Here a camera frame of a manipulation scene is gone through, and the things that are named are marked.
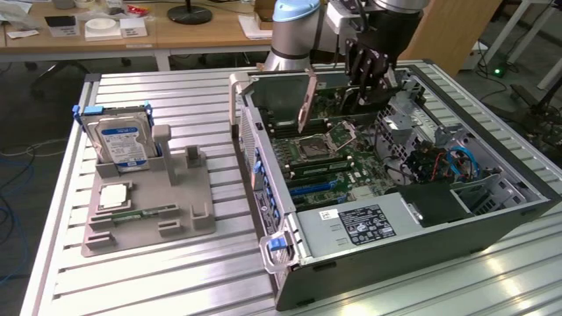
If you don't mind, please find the green RAM stick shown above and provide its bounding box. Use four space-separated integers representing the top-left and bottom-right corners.
112 206 170 223

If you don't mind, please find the black plastic air shroud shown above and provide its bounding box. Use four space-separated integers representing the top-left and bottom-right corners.
401 183 476 228

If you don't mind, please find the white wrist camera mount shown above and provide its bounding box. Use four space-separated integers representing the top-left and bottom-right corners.
325 3 375 34

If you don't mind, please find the blue expansion slot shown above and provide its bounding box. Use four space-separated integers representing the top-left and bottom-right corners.
288 179 337 196

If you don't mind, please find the hard disk with blue bracket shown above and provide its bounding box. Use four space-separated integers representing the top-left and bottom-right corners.
71 104 154 172

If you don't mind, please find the silver chipset heat sink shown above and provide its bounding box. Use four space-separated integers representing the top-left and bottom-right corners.
345 188 375 201

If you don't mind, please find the clear plastic bag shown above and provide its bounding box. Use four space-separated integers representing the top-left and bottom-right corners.
0 0 38 26

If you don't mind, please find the grey plastic parts rack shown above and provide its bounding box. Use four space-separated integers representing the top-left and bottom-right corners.
81 124 218 258

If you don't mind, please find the wooden cabinet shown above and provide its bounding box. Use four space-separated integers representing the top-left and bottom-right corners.
396 0 501 76

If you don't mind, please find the CPU socket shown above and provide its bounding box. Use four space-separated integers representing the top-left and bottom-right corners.
293 134 337 159

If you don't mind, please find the black round lamp base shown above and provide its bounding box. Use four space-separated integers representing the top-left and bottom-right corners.
165 0 214 25

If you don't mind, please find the grey metal disk bay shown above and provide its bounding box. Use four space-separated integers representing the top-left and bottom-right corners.
449 174 527 219

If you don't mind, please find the silver socket cover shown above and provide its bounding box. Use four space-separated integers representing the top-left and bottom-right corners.
326 120 358 149

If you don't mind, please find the perforated metal drive cage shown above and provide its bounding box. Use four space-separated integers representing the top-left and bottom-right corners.
380 98 440 146

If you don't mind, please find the small white labelled box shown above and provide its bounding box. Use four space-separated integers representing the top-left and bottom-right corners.
118 17 146 38

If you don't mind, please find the wooden desk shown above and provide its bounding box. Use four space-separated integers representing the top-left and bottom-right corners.
0 0 276 72

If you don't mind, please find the blue data wire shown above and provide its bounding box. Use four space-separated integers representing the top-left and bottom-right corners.
445 146 480 182

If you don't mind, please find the green motherboard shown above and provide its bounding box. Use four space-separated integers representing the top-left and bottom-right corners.
262 110 409 213

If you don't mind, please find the grey power supply unit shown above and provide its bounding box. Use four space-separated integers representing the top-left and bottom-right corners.
296 192 424 258

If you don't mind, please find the white box with black lid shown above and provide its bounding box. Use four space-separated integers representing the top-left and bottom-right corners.
42 15 81 38

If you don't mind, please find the red package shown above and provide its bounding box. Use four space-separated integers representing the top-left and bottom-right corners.
125 3 153 18

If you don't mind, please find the green graphics card with bracket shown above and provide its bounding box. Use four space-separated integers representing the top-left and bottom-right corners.
296 67 389 133

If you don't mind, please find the silver CPU chip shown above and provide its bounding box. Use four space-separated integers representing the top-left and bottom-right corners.
98 185 130 208

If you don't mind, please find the white round dish box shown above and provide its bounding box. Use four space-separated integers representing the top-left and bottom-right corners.
82 18 122 43

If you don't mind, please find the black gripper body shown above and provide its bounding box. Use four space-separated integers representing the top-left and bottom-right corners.
354 9 424 65

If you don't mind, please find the white paper stack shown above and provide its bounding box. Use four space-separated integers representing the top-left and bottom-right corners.
237 14 273 41

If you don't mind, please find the black floor equipment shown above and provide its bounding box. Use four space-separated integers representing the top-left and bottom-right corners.
508 84 562 149

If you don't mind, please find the grey open PC case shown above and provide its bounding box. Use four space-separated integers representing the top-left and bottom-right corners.
226 62 562 312

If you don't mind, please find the installed RAM stick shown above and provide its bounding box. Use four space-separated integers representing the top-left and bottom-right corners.
286 157 352 176

